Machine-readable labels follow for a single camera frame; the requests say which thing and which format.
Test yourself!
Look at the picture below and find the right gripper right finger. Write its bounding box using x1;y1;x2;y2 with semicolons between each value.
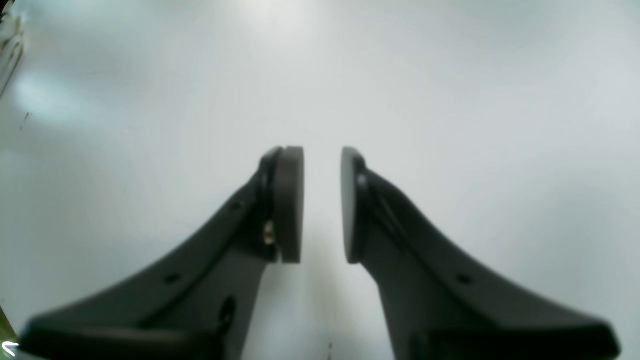
340;146;622;360

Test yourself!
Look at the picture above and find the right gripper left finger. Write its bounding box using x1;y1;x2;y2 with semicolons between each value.
18;146;305;360

